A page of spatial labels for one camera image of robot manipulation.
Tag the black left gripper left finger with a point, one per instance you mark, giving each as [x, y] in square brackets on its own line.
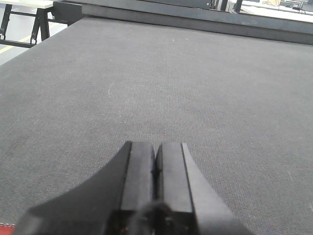
[103, 203]

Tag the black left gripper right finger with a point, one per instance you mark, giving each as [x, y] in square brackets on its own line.
[195, 207]

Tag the black fabric table mat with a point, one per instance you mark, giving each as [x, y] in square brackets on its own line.
[243, 105]

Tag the white table black legs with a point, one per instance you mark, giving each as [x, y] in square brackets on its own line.
[24, 23]

